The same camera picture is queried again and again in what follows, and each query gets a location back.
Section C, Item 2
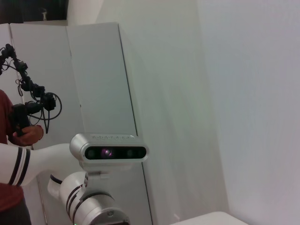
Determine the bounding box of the black handheld controller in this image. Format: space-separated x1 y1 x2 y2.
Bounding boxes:
9 103 44 138

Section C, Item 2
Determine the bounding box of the person in red shirt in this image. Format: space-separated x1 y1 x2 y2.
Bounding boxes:
0 89 32 225

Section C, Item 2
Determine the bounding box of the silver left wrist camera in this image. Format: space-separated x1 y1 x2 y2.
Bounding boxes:
69 133 150 180

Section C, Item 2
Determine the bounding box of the white partition panel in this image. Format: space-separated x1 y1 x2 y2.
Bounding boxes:
9 22 86 225
66 22 154 225

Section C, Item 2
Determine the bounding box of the person's hand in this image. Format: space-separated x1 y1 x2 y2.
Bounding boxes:
13 125 44 147

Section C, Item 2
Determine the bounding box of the black articulated cabled arm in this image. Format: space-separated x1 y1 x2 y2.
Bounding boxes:
0 43 63 135

